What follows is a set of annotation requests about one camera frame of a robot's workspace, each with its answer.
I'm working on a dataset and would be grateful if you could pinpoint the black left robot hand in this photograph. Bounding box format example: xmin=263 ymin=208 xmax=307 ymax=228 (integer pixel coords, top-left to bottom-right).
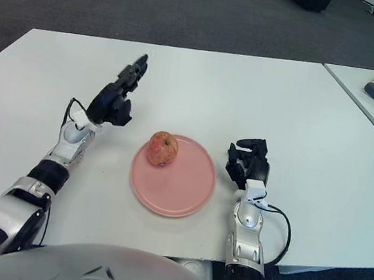
xmin=83 ymin=46 xmax=150 ymax=130

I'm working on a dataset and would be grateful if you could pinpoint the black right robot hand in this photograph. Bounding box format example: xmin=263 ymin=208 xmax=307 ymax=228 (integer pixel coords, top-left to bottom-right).
xmin=222 ymin=133 xmax=275 ymax=194

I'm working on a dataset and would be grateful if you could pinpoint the red yellow apple with sticker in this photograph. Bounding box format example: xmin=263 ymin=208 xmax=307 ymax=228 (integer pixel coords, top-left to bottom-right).
xmin=144 ymin=129 xmax=181 ymax=170

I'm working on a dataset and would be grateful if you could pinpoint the pink round plate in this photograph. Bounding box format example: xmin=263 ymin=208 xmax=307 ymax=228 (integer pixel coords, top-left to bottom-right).
xmin=124 ymin=128 xmax=223 ymax=223

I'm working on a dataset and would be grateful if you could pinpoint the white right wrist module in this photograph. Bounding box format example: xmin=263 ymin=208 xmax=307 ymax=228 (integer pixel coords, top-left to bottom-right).
xmin=243 ymin=179 xmax=270 ymax=207

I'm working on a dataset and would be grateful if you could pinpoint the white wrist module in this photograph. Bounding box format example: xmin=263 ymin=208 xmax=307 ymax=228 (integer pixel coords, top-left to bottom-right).
xmin=243 ymin=179 xmax=270 ymax=207
xmin=71 ymin=108 xmax=91 ymax=128

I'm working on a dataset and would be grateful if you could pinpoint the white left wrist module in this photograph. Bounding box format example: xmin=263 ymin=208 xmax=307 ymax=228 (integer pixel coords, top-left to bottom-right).
xmin=71 ymin=108 xmax=91 ymax=128

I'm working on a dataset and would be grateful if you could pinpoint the grey white robot torso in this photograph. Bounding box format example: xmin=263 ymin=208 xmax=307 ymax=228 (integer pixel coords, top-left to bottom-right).
xmin=0 ymin=229 xmax=237 ymax=280

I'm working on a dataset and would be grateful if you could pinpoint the black looped left wrist cable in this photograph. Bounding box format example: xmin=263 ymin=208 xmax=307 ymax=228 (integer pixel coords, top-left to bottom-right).
xmin=62 ymin=96 xmax=91 ymax=132

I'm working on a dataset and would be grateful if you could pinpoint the black looped wrist cable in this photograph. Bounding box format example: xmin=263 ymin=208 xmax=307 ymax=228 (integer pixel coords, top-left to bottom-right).
xmin=62 ymin=96 xmax=91 ymax=132
xmin=255 ymin=202 xmax=295 ymax=268

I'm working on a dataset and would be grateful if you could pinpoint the black looped right wrist cable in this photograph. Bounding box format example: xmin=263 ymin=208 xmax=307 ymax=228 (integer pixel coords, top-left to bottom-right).
xmin=255 ymin=202 xmax=295 ymax=268

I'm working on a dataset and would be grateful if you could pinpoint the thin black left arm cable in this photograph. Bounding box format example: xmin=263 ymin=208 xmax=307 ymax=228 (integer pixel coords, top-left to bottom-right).
xmin=37 ymin=208 xmax=52 ymax=250

